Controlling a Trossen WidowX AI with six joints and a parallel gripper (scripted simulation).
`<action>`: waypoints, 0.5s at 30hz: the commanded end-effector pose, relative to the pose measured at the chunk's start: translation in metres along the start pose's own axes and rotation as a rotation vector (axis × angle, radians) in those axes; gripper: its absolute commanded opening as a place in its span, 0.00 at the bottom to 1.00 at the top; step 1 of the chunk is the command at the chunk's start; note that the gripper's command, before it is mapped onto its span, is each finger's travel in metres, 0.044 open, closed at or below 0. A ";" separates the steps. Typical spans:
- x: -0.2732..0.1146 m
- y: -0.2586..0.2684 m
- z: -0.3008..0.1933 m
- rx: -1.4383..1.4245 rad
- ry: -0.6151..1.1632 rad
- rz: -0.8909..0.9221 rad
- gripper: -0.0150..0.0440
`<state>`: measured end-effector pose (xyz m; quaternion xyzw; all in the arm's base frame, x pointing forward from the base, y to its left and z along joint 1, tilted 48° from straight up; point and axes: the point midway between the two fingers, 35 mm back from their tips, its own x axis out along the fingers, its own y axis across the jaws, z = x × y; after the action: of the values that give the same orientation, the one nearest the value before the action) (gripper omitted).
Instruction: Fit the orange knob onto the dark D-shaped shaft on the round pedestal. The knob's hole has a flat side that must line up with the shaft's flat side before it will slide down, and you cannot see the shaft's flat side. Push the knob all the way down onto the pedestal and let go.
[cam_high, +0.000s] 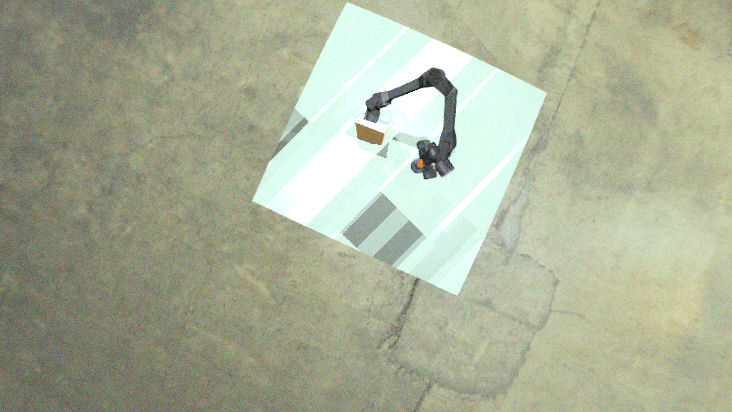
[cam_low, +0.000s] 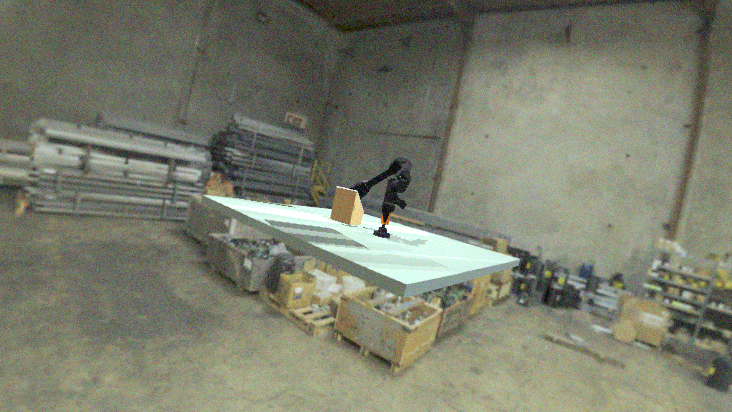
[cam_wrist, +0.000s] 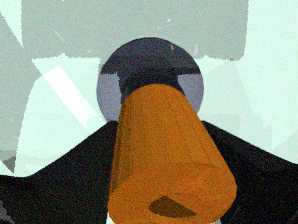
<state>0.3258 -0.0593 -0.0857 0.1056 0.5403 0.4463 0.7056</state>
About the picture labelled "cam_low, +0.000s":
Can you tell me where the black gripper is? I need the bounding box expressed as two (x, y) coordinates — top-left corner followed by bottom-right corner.
(382, 190), (397, 223)

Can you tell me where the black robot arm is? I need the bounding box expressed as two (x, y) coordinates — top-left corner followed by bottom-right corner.
(349, 157), (413, 209)

